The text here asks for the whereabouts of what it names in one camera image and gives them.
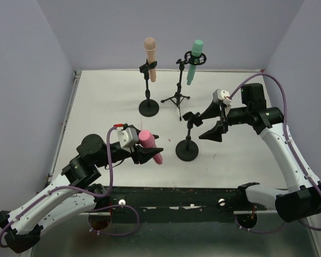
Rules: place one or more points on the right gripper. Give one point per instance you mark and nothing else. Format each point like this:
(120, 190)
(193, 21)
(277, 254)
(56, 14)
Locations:
(224, 118)

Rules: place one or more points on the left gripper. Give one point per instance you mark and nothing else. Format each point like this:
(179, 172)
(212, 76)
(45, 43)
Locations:
(132, 151)

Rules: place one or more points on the pink toy microphone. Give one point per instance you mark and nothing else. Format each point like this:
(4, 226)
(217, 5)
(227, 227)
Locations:
(148, 140)

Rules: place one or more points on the black round-base clip stand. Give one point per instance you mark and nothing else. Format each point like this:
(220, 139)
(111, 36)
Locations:
(148, 107)

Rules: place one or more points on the black tripod shock-mount stand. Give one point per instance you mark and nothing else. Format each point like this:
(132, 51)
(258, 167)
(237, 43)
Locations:
(177, 98)

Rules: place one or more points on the green toy microphone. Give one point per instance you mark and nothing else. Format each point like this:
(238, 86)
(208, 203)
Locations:
(194, 58)

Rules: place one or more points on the beige microphone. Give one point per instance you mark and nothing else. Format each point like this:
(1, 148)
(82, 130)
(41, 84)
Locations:
(150, 47)

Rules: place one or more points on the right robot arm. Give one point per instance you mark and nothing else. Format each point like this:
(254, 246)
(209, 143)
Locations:
(302, 197)

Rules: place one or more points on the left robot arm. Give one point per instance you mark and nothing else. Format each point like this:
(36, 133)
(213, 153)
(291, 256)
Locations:
(87, 179)

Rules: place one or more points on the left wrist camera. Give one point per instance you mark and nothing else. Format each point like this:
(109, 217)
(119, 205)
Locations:
(127, 136)

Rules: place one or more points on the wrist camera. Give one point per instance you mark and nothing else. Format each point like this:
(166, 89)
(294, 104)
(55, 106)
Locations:
(222, 97)
(127, 136)

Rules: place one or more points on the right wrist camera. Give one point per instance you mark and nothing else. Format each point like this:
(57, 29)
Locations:
(222, 97)

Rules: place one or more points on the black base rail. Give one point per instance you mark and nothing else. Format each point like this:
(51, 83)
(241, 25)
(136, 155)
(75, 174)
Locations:
(161, 205)

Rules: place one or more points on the aluminium frame extrusion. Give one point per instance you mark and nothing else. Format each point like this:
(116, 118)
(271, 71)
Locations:
(29, 219)

